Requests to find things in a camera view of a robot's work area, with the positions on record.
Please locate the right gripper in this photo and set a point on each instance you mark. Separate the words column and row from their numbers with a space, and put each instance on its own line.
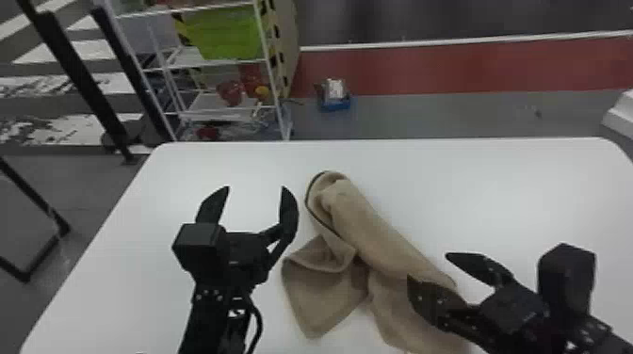
column 517, row 314

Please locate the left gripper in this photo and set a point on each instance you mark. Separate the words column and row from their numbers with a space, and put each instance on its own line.
column 247, row 259

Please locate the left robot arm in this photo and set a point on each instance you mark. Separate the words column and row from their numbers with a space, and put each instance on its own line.
column 210, row 316

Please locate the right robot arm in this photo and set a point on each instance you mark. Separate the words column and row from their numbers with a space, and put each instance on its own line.
column 601, row 338

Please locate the beige towel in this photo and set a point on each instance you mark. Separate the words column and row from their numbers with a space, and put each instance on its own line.
column 356, row 247

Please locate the red snack packet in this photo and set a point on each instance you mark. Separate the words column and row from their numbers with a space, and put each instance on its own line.
column 253, row 80
column 231, row 92

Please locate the blue basket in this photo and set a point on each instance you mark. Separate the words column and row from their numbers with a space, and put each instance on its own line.
column 335, row 101

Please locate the green basket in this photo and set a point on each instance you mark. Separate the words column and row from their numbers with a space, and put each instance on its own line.
column 222, row 34

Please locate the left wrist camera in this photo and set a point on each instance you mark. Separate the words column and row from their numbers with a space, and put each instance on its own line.
column 200, row 249

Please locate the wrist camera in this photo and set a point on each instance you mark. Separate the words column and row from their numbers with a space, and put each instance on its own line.
column 566, row 277
column 200, row 249

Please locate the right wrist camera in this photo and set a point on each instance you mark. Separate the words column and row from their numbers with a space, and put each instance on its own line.
column 566, row 277

